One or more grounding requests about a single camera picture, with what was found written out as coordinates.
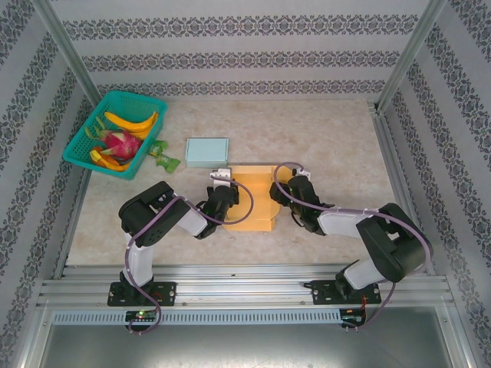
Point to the orange paper box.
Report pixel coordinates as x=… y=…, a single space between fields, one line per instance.
x=264 y=207

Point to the teal paper box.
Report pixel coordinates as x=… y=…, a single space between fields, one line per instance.
x=207 y=153

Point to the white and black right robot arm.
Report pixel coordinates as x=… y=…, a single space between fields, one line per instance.
x=345 y=222

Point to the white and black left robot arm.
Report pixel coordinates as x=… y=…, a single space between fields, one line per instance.
x=140 y=264

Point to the green snack packet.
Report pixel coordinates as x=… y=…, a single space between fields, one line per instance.
x=158 y=147
x=168 y=163

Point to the pink dragon fruit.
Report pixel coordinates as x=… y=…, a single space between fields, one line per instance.
x=119 y=143

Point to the orange yellow toy fruit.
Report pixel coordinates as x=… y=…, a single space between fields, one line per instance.
x=109 y=163

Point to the yellow banana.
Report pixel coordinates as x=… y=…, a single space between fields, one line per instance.
x=130 y=123

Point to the small circuit board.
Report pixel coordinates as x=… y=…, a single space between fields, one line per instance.
x=142 y=316
x=353 y=315

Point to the teal plastic basket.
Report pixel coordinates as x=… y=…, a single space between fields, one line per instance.
x=80 y=151

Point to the aluminium mounting rail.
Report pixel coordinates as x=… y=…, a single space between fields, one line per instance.
x=238 y=285

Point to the aluminium side rail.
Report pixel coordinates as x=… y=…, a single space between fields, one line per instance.
x=81 y=195
x=393 y=153

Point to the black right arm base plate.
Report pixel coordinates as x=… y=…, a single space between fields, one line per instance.
x=322 y=291

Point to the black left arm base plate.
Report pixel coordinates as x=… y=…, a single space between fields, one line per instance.
x=165 y=293

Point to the aluminium frame post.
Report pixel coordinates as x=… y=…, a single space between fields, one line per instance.
x=65 y=50
x=412 y=50

